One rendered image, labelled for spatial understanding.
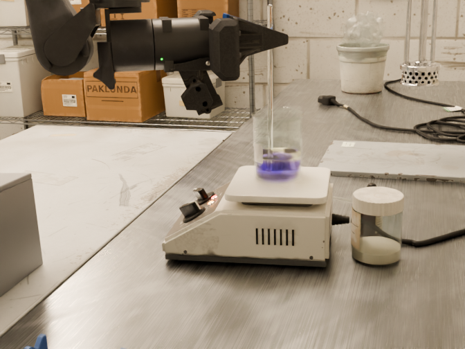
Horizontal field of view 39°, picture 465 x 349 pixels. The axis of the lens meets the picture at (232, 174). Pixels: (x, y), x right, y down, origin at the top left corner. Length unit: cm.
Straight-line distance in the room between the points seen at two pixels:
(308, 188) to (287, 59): 251
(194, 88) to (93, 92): 247
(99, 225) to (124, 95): 219
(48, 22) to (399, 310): 47
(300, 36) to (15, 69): 137
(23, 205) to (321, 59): 256
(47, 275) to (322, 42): 256
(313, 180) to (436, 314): 22
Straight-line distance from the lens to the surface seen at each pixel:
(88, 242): 89
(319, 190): 78
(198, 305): 71
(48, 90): 338
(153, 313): 70
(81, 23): 73
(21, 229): 80
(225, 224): 77
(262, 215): 76
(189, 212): 81
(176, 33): 74
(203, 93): 73
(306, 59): 325
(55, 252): 88
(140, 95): 308
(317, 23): 323
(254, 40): 76
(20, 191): 79
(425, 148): 126
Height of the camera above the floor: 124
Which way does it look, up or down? 17 degrees down
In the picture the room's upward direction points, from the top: 2 degrees counter-clockwise
